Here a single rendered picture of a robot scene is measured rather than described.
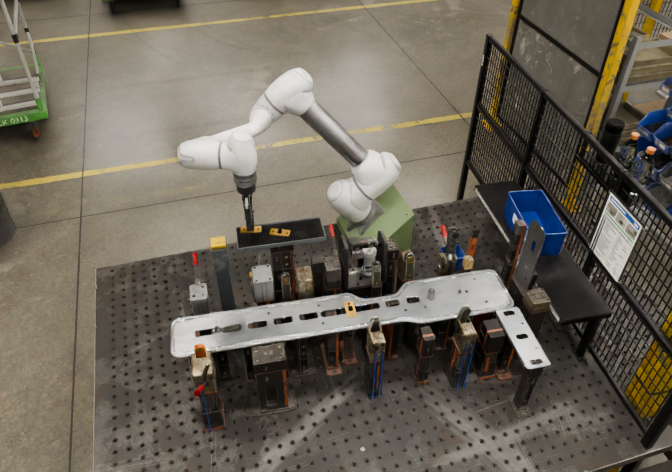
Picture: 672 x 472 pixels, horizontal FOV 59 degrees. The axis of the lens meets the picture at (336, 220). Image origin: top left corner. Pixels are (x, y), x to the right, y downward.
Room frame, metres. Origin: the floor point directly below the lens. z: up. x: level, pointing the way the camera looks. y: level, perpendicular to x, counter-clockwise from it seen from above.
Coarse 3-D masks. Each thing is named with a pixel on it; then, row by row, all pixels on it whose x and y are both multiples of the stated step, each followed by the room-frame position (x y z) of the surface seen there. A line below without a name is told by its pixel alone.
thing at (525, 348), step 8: (496, 312) 1.57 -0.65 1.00; (520, 312) 1.57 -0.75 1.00; (504, 320) 1.53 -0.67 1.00; (512, 320) 1.53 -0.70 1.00; (520, 320) 1.53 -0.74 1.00; (504, 328) 1.49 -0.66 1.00; (512, 328) 1.49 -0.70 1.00; (520, 328) 1.49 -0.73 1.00; (528, 328) 1.49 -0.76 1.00; (512, 336) 1.45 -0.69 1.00; (528, 336) 1.45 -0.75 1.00; (512, 344) 1.41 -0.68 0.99; (520, 344) 1.41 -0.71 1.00; (528, 344) 1.41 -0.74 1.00; (536, 344) 1.41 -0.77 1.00; (520, 352) 1.37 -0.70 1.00; (528, 352) 1.37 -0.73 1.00; (536, 352) 1.37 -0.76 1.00; (544, 352) 1.37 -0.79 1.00; (520, 360) 1.34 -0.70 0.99; (528, 360) 1.34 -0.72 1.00; (544, 360) 1.34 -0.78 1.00; (528, 368) 1.30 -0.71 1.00
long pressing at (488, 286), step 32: (416, 288) 1.69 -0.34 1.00; (448, 288) 1.70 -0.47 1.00; (480, 288) 1.70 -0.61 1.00; (192, 320) 1.51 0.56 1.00; (224, 320) 1.51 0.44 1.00; (256, 320) 1.51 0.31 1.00; (320, 320) 1.52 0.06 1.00; (352, 320) 1.52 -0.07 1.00; (384, 320) 1.52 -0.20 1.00; (416, 320) 1.53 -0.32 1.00; (192, 352) 1.36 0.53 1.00
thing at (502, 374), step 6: (516, 336) 1.49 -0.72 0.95; (504, 342) 1.51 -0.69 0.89; (510, 342) 1.49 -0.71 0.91; (504, 348) 1.50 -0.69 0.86; (510, 348) 1.49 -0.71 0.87; (498, 354) 1.52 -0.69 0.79; (504, 354) 1.49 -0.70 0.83; (510, 354) 1.49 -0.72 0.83; (498, 360) 1.51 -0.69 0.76; (504, 360) 1.49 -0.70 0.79; (510, 360) 1.50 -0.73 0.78; (498, 366) 1.50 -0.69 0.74; (504, 366) 1.49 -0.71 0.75; (498, 372) 1.49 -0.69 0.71; (504, 372) 1.49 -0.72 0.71; (510, 372) 1.49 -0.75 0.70; (498, 378) 1.46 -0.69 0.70; (504, 378) 1.46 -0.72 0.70; (510, 378) 1.46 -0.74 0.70
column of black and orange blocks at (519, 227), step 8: (520, 224) 1.88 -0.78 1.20; (512, 232) 1.91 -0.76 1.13; (520, 232) 1.87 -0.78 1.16; (512, 240) 1.89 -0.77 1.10; (520, 240) 1.88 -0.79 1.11; (512, 248) 1.87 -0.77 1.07; (512, 256) 1.88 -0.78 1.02; (504, 264) 1.90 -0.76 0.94; (512, 264) 1.88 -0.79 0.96; (504, 272) 1.89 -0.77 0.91; (512, 272) 1.88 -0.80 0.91; (504, 280) 1.87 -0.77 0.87
